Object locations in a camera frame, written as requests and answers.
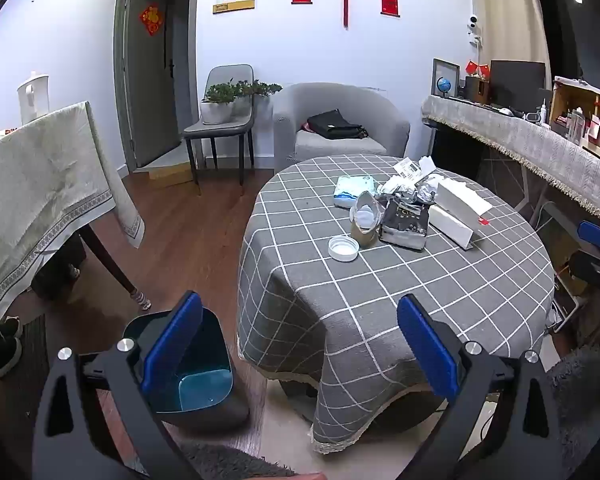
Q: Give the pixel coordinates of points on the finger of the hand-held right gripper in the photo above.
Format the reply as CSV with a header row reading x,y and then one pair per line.
x,y
599,236
592,267

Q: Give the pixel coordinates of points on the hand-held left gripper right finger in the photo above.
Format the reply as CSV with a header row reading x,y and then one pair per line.
x,y
427,350

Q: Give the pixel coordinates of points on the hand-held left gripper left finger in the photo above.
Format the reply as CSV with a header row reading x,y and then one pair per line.
x,y
175,340

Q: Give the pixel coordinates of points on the dark blue trash bin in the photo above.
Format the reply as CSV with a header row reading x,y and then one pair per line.
x,y
215,360

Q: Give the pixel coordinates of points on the silver foil bag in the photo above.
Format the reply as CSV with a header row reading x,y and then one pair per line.
x,y
404,225

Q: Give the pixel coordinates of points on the white round lid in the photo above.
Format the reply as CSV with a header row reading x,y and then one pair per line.
x,y
344,249

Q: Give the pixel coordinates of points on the white long box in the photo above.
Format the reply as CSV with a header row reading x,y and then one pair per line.
x,y
454,210

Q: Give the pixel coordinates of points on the white paper ball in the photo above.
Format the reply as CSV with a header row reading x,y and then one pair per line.
x,y
428,191

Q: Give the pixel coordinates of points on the clear plastic wrap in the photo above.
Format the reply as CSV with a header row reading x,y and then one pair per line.
x,y
394,189

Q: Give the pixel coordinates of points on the blue white tissue pack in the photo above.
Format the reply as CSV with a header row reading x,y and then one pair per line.
x,y
352,191

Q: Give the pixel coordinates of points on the white printed paper wrapper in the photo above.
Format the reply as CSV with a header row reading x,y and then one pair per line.
x,y
412,169

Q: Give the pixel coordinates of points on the grey checked tablecloth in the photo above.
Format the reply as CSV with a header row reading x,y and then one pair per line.
x,y
379,300

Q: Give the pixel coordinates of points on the side counter with lace cloth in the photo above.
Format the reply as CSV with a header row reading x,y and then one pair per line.
x,y
524,145

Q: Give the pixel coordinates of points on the cardboard box with items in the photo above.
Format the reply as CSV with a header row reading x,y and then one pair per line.
x,y
582,105

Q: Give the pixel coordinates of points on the grey fuzzy clothing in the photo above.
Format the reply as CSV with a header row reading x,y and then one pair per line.
x,y
574,400
235,462

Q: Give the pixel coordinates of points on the small white bottle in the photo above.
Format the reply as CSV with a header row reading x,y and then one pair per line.
x,y
544,114

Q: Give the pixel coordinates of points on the dark box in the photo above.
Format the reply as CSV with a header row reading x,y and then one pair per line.
x,y
55,270

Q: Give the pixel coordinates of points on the dark floor mat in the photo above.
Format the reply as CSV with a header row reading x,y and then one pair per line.
x,y
34,355

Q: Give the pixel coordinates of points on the flat cardboard box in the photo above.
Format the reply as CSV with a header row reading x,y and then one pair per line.
x,y
172,174

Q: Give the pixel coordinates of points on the dark shoe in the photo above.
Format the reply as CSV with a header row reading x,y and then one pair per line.
x,y
9,329
7,357

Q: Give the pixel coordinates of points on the black monitor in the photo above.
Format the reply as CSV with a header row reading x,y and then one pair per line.
x,y
515,82

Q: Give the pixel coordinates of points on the brown wooden box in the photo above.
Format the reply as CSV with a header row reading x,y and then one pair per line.
x,y
477,90

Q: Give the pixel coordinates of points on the beige tablecloth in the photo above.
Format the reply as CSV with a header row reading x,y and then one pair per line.
x,y
35,195

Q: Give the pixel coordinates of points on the small red flags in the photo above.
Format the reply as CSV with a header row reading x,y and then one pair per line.
x,y
477,67

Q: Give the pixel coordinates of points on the grey dining chair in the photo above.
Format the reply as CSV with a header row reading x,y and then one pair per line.
x,y
220,132

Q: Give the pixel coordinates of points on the grey armchair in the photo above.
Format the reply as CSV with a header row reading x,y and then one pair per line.
x,y
340,152

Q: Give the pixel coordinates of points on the small blue globe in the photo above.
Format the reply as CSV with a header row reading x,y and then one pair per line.
x,y
443,85

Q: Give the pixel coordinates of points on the potted plant in white pot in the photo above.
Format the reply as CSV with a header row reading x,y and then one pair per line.
x,y
219,105

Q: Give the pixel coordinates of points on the beige curtain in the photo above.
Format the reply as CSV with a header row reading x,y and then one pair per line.
x,y
504,15

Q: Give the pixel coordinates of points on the black bag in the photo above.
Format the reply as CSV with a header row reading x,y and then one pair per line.
x,y
336,125

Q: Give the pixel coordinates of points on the small red cloth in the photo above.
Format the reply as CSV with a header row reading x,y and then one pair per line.
x,y
306,127

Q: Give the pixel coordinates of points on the grey door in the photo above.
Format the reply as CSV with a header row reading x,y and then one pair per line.
x,y
152,90

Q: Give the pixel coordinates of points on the potted green plant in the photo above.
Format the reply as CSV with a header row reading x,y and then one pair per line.
x,y
262,89

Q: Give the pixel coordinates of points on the white kettle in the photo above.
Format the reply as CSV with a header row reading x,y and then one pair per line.
x,y
34,97

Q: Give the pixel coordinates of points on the red diamond door decoration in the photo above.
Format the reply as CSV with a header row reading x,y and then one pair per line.
x,y
150,20

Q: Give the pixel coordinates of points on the picture frame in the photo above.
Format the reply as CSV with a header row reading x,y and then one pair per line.
x,y
452,67

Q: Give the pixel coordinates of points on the white security camera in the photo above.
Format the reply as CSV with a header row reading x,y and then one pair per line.
x,y
474,22

